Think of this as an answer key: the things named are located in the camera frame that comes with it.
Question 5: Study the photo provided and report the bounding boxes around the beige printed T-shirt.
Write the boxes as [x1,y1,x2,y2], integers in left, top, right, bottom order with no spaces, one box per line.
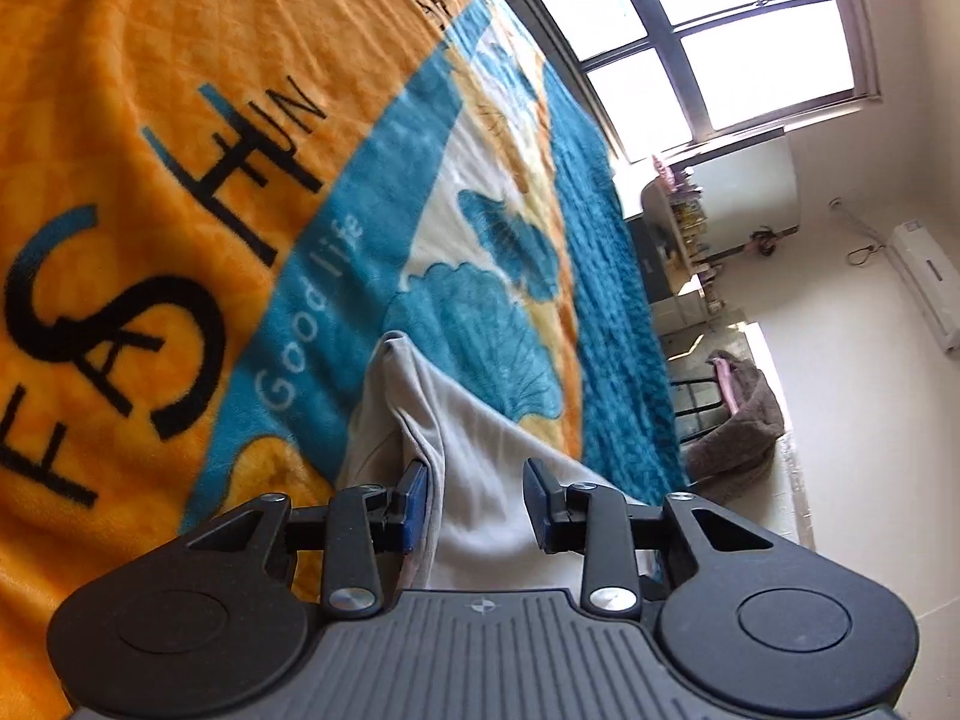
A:
[337,330,676,595]

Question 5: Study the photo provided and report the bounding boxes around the pink cloth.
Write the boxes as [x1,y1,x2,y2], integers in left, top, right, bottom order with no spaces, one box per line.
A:
[708,356,741,415]

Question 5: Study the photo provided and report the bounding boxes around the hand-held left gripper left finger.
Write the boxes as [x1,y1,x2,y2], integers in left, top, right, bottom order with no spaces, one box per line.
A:
[180,459,432,612]

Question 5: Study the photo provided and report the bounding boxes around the dark-framed window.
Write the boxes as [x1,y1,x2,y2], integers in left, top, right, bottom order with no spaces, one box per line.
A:
[457,0,883,166]

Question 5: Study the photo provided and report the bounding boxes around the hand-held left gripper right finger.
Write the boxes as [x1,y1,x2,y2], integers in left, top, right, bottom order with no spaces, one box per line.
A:
[523,457,777,612]

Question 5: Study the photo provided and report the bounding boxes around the row of cosmetic bottles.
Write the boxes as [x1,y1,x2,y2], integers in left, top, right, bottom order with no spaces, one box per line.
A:
[651,154,730,314]

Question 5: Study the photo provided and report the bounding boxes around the black metal chair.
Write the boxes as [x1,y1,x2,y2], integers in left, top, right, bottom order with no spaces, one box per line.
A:
[670,377,730,452]

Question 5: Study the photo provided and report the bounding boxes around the white air conditioner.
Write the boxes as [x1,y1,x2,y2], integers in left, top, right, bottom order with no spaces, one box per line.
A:
[888,219,960,355]

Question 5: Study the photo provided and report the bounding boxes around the brown cloth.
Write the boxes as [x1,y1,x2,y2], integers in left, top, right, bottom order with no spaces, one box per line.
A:
[685,349,788,494]

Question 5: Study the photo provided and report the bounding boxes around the teal and orange printed blanket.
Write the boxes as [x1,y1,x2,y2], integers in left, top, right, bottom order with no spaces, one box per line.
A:
[0,0,685,720]

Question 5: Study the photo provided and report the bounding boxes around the wall cable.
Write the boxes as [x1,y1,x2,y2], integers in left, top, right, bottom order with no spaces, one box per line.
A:
[828,198,895,268]

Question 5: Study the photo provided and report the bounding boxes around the cluttered shelf unit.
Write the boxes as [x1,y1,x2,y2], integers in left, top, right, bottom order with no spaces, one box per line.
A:
[626,157,760,361]

